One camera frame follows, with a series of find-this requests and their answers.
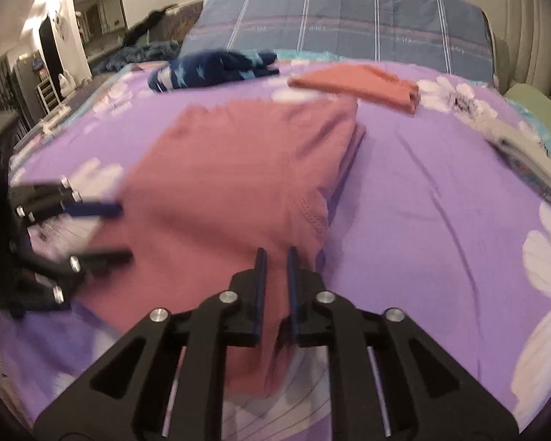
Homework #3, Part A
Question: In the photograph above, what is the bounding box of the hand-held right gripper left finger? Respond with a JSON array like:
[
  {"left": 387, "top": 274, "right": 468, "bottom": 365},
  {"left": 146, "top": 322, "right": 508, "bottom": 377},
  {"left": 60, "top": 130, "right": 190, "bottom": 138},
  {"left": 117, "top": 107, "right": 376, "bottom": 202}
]
[{"left": 33, "top": 247, "right": 269, "bottom": 441}]

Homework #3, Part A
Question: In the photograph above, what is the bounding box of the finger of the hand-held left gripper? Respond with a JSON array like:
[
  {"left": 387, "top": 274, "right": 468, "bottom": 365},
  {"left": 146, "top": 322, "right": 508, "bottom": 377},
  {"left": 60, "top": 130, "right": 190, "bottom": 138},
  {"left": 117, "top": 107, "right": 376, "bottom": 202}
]
[
  {"left": 9, "top": 178, "right": 124, "bottom": 227},
  {"left": 14, "top": 249, "right": 134, "bottom": 319}
]

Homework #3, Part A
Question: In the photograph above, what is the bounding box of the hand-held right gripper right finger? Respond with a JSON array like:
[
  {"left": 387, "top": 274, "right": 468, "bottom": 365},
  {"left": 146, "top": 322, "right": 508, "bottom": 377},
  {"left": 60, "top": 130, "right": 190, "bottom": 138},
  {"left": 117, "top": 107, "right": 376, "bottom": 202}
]
[{"left": 287, "top": 245, "right": 519, "bottom": 441}]

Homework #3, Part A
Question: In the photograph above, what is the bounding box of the pink shirt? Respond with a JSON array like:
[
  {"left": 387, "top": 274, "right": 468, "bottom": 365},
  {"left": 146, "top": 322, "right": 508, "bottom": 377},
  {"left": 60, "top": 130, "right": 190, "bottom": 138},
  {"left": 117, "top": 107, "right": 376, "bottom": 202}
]
[{"left": 73, "top": 96, "right": 368, "bottom": 398}]

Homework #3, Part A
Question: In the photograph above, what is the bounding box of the grey refrigerator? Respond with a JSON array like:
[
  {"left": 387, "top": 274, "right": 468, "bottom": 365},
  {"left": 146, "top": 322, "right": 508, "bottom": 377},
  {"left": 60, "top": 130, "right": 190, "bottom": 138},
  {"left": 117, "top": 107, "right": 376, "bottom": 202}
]
[{"left": 11, "top": 50, "right": 49, "bottom": 115}]

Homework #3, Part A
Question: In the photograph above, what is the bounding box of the purple floral bed sheet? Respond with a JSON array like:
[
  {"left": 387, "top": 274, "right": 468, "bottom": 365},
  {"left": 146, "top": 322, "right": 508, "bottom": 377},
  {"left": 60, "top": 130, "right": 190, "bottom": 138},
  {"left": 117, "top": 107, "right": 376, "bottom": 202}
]
[{"left": 0, "top": 57, "right": 551, "bottom": 441}]

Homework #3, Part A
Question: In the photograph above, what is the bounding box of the dark blue fleece blanket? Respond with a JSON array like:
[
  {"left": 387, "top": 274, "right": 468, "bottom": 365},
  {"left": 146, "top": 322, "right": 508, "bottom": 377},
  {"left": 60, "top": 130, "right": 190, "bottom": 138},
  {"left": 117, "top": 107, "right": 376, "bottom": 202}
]
[{"left": 89, "top": 40, "right": 182, "bottom": 74}]

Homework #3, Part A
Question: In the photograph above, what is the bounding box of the navy star fleece garment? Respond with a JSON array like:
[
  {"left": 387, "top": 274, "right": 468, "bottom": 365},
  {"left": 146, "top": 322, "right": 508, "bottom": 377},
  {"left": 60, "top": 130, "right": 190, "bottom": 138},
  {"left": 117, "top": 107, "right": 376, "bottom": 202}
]
[{"left": 147, "top": 50, "right": 280, "bottom": 93}]

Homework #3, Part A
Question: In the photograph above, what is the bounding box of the black clothing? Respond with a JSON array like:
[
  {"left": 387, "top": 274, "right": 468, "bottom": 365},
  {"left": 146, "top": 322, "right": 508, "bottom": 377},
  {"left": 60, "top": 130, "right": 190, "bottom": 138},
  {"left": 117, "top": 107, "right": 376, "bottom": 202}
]
[{"left": 122, "top": 4, "right": 180, "bottom": 47}]

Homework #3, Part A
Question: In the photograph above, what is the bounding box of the brown floral pillow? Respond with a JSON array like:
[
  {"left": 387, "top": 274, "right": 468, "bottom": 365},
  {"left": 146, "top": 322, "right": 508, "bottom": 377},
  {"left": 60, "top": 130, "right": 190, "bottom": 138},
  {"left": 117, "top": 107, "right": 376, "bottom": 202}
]
[{"left": 165, "top": 0, "right": 207, "bottom": 42}]

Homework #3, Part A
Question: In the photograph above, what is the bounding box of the salmon folded garment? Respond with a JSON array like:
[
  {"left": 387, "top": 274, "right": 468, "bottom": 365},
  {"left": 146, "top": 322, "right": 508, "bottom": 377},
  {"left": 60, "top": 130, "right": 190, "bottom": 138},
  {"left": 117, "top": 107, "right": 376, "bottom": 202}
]
[{"left": 287, "top": 64, "right": 419, "bottom": 114}]

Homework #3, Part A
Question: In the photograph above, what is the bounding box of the white striped cloth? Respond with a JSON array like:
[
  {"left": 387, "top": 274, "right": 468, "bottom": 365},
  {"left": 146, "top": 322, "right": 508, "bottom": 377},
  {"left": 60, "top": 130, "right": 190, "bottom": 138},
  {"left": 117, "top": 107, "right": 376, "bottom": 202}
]
[{"left": 484, "top": 131, "right": 551, "bottom": 212}]

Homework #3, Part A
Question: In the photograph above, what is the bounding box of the blue plaid pillow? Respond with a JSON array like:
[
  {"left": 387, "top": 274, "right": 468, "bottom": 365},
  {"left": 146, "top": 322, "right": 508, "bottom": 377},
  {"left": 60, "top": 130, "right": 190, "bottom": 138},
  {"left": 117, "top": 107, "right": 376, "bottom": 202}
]
[{"left": 177, "top": 0, "right": 494, "bottom": 86}]

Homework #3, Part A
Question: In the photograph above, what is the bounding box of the green pillow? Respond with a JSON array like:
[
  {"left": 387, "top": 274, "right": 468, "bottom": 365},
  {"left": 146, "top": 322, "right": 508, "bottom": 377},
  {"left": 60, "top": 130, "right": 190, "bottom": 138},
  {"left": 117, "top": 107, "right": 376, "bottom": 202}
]
[{"left": 505, "top": 82, "right": 551, "bottom": 115}]

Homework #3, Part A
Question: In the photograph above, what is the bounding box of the beige curtain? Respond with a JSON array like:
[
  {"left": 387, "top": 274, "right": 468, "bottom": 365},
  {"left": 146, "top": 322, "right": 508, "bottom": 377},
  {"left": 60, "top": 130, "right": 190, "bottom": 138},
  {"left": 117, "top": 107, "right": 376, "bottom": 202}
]
[{"left": 482, "top": 0, "right": 551, "bottom": 115}]

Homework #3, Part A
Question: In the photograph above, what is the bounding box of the white wire rack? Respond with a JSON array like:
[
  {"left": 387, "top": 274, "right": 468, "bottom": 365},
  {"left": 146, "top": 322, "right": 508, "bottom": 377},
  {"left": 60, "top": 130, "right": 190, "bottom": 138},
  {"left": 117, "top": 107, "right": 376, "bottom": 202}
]
[{"left": 37, "top": 80, "right": 60, "bottom": 113}]

